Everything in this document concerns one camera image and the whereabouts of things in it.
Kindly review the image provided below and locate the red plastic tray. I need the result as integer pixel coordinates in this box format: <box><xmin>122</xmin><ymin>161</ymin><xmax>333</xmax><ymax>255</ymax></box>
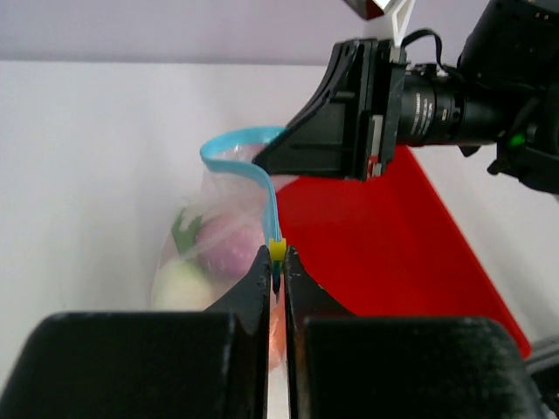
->
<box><xmin>277</xmin><ymin>148</ymin><xmax>531</xmax><ymax>356</ymax></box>

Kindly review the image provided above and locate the clear zip top bag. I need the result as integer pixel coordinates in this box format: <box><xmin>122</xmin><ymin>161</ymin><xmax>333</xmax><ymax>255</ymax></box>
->
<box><xmin>150</xmin><ymin>127</ymin><xmax>286</xmax><ymax>374</ymax></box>

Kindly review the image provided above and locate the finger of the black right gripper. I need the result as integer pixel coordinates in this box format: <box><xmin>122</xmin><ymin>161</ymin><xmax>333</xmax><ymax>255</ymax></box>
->
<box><xmin>252</xmin><ymin>38</ymin><xmax>378</xmax><ymax>180</ymax></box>

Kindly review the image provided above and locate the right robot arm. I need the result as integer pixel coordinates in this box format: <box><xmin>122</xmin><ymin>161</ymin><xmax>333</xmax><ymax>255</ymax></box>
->
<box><xmin>253</xmin><ymin>1</ymin><xmax>558</xmax><ymax>195</ymax></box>

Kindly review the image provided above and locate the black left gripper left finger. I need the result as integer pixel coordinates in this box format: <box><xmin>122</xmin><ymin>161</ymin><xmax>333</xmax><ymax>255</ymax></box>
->
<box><xmin>1</xmin><ymin>247</ymin><xmax>271</xmax><ymax>418</ymax></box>

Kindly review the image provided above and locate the orange pumpkin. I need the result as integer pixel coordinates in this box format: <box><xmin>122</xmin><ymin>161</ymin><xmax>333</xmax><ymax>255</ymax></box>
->
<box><xmin>268</xmin><ymin>300</ymin><xmax>286</xmax><ymax>371</ymax></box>

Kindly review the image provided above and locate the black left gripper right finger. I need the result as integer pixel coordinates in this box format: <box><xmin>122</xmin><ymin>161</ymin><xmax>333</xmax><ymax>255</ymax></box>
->
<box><xmin>283</xmin><ymin>248</ymin><xmax>558</xmax><ymax>418</ymax></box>

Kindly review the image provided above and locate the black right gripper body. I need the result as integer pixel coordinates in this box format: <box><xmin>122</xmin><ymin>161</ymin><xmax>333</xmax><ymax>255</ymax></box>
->
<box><xmin>362</xmin><ymin>41</ymin><xmax>507</xmax><ymax>179</ymax></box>

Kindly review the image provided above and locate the white radish with green stem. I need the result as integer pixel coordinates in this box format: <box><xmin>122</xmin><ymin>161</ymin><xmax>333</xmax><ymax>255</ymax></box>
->
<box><xmin>151</xmin><ymin>207</ymin><xmax>215</xmax><ymax>311</ymax></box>

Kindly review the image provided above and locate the purple onion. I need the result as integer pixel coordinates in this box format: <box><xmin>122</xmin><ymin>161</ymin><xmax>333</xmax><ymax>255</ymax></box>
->
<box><xmin>195</xmin><ymin>215</ymin><xmax>265</xmax><ymax>280</ymax></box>

